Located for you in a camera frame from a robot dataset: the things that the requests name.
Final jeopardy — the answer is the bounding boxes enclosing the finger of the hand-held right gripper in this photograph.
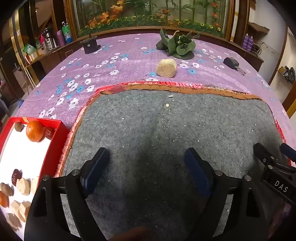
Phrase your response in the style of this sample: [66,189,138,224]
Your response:
[280,143,296,166]
[254,142,278,171]

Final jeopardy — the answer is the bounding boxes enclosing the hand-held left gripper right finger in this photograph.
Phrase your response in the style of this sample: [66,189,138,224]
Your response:
[184,148,272,241]

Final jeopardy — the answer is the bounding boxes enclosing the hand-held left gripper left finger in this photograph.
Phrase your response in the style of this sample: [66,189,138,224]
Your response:
[24,147,111,241]

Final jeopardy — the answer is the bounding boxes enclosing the red cardboard tray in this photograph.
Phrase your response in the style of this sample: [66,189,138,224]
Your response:
[0,116,70,241]

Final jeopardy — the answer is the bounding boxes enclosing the red date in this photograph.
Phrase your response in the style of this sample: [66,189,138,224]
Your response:
[11,169,22,186]
[44,127,56,140]

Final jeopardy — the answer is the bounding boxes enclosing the grey felt mat red trim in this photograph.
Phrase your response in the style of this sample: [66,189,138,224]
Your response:
[54,80,287,241]

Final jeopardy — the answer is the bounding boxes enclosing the large orange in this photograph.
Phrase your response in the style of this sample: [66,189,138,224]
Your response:
[26,120,44,142]

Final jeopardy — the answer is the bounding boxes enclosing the small orange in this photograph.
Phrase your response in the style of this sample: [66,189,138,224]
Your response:
[0,190,10,208]

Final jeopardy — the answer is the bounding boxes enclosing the black key fob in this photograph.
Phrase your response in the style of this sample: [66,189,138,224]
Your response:
[223,57,246,76]

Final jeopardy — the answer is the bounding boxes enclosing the round beige block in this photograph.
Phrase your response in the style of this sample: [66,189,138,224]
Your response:
[156,58,178,78]

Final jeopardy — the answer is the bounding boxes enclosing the purple spray cans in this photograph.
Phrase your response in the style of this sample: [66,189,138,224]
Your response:
[242,34,255,50]

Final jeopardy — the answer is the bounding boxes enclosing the black box device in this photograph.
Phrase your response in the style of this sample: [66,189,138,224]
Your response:
[80,33,102,55]

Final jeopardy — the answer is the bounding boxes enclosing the green leafy plant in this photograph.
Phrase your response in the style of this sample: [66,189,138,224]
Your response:
[155,28,201,59]

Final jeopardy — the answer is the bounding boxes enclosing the purple floral cloth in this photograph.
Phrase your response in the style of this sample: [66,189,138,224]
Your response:
[16,32,290,149]

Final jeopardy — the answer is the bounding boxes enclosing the green packet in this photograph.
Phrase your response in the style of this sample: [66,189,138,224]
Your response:
[23,44,37,55]

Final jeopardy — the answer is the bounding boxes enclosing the steel thermos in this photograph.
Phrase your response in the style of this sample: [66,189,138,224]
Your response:
[43,27,57,51]

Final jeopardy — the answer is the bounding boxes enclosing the green bottle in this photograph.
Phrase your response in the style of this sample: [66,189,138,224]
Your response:
[61,21,73,44]

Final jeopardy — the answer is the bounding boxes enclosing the glass planter with artificial flowers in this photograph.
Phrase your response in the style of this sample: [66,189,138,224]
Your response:
[69,0,234,39]

